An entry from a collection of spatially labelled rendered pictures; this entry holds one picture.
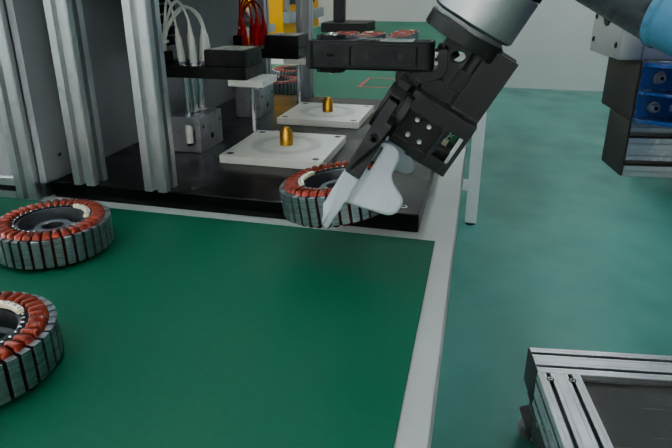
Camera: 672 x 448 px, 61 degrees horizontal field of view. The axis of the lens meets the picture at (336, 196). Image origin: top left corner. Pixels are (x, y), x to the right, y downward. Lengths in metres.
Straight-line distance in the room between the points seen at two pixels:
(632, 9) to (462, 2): 0.12
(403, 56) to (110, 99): 0.52
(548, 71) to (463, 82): 5.69
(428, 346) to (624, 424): 0.89
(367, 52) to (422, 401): 0.28
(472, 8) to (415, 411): 0.30
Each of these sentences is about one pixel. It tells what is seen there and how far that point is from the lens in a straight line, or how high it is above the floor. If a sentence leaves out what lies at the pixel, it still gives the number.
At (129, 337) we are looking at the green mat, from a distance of 0.48.
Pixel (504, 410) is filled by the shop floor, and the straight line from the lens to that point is 1.59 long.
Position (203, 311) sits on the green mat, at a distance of 0.50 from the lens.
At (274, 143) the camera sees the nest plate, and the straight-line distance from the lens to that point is 0.86.
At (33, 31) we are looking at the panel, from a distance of 0.79.
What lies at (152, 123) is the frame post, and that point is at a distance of 0.70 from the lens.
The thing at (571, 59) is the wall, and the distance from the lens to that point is 6.21.
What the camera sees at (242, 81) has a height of 0.88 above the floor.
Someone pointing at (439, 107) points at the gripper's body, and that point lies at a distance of 0.49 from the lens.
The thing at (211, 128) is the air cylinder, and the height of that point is 0.80.
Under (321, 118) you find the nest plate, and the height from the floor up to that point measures 0.78.
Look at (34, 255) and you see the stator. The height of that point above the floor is 0.77.
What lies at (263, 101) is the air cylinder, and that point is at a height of 0.80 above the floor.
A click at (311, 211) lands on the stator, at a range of 0.52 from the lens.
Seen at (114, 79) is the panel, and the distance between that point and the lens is 0.91.
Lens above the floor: 1.01
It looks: 21 degrees down
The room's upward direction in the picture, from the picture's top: straight up
